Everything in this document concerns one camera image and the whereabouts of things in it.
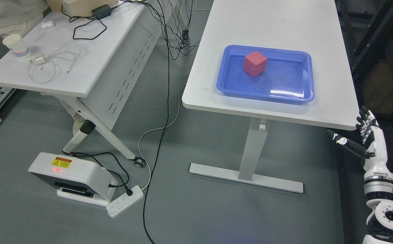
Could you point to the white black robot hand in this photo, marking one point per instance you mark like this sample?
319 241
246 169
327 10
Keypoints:
373 150

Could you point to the pink foam block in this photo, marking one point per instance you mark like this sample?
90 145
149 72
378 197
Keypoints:
255 64

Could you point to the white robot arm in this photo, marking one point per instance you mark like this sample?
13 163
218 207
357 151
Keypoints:
378 192

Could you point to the blue plastic tray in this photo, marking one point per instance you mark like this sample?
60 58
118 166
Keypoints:
288 77

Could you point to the black metal shelf rack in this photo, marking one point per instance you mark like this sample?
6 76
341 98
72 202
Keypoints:
367 29

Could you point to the white standing desk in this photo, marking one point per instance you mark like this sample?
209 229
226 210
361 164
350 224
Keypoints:
311 26

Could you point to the white power strip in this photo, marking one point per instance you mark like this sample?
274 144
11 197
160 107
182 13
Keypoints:
122 203

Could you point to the white box appliance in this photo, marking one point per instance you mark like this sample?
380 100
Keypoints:
74 178

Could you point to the white folding table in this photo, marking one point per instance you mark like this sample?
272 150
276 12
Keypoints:
101 82

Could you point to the black power adapter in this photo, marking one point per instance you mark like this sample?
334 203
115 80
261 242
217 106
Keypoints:
102 11

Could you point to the cardboard box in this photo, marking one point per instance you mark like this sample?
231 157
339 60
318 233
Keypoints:
84 7

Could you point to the white earbuds case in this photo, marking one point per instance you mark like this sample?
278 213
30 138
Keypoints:
47 24

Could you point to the paper cup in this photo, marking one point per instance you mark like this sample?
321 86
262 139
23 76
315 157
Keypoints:
16 45

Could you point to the person in beige clothes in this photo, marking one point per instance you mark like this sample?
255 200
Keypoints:
21 16

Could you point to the white charger with cable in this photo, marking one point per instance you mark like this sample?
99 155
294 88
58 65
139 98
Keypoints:
44 68

